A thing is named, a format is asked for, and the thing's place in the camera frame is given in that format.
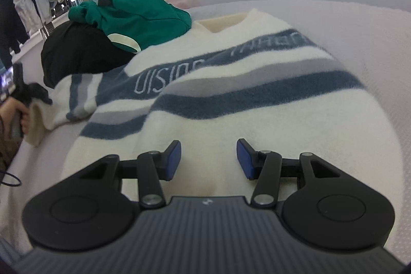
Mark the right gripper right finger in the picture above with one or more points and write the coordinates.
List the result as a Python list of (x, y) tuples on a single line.
[(317, 202)]

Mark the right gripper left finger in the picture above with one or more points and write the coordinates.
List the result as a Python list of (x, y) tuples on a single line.
[(97, 205)]

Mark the white blue striped fuzzy sweater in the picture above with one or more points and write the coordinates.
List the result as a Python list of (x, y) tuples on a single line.
[(249, 76)]

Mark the person's left hand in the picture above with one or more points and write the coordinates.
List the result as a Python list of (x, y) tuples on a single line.
[(10, 109)]

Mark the black garment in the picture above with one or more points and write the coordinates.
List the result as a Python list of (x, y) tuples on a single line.
[(76, 48)]

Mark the green sweatshirt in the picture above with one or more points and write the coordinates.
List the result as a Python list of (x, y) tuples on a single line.
[(133, 25)]

